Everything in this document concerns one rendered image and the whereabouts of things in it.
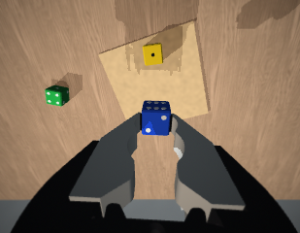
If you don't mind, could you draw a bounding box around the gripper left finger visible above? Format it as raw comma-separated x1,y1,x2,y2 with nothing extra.
11,112,142,233

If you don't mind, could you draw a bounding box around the yellow die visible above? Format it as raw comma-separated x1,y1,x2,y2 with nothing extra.
143,43,163,66

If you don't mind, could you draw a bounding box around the tan flat mat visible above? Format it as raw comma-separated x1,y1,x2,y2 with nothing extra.
98,21,208,120

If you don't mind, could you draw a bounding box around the blue die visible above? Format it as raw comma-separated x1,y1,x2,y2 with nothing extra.
142,100,171,136

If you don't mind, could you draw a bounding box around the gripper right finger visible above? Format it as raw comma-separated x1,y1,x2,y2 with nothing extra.
169,114,298,233

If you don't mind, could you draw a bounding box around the green die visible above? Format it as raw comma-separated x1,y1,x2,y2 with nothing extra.
45,85,69,107

